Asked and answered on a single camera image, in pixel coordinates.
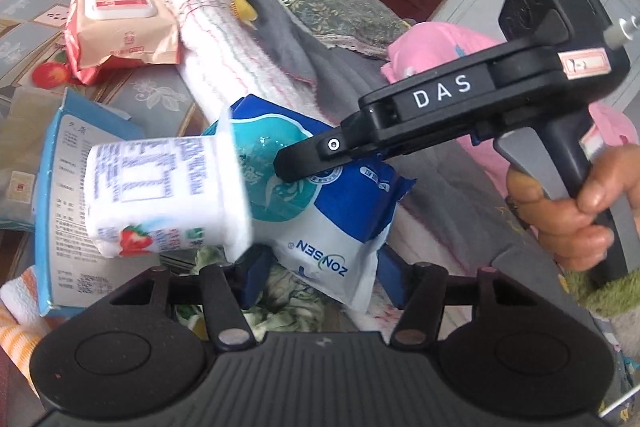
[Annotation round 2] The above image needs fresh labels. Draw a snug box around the green floral cloth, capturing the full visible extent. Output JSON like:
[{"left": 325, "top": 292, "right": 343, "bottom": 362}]
[{"left": 172, "top": 246, "right": 323, "bottom": 344}]

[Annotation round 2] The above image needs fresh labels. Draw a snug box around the pink cloth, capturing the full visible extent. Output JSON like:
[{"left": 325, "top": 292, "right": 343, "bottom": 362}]
[{"left": 381, "top": 21, "right": 640, "bottom": 212}]

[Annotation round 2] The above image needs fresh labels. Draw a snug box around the yellow plastic clip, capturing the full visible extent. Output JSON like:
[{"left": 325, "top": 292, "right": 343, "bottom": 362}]
[{"left": 231, "top": 0, "right": 257, "bottom": 22}]

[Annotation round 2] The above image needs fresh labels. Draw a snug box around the pink wet wipes pack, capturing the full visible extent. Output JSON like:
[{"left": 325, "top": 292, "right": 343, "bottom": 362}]
[{"left": 62, "top": 0, "right": 182, "bottom": 86}]

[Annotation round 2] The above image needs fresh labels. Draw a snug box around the person's right hand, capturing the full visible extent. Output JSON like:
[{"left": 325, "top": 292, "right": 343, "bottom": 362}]
[{"left": 505, "top": 146, "right": 636, "bottom": 274}]

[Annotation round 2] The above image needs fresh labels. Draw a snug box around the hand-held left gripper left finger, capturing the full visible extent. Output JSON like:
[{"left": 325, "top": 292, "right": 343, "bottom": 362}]
[{"left": 107, "top": 251, "right": 274, "bottom": 350}]

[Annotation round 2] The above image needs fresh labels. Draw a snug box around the orange striped towel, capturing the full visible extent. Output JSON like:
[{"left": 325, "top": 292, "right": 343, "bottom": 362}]
[{"left": 0, "top": 264, "right": 51, "bottom": 379}]

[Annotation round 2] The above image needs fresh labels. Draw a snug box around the white knitted towel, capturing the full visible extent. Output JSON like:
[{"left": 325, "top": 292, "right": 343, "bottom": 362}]
[{"left": 126, "top": 0, "right": 323, "bottom": 120}]

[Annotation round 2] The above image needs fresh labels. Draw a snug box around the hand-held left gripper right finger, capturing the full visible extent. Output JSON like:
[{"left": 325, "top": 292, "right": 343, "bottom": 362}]
[{"left": 375, "top": 249, "right": 546, "bottom": 350}]

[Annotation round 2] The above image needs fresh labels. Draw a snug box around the blue and white plastic bag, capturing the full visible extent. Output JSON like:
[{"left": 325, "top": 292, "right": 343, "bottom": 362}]
[{"left": 220, "top": 94, "right": 417, "bottom": 314}]

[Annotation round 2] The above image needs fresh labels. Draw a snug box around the white strawberry yogurt cup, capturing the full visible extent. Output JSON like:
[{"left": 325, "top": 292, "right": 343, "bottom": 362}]
[{"left": 84, "top": 107, "right": 257, "bottom": 264}]

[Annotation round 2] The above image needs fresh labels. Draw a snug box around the floral grey pillow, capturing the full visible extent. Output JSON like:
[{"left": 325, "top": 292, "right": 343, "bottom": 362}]
[{"left": 244, "top": 0, "right": 412, "bottom": 58}]

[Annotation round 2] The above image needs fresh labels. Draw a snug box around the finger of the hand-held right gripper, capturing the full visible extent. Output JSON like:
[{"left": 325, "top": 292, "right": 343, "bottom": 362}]
[{"left": 272, "top": 111, "right": 396, "bottom": 184}]

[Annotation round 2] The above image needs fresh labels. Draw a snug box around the grey cloth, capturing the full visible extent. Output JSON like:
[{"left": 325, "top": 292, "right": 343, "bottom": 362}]
[{"left": 232, "top": 0, "right": 558, "bottom": 308}]

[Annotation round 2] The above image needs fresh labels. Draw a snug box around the blue paper box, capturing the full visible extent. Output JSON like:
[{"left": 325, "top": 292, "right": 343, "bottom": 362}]
[{"left": 32, "top": 87, "right": 147, "bottom": 319}]

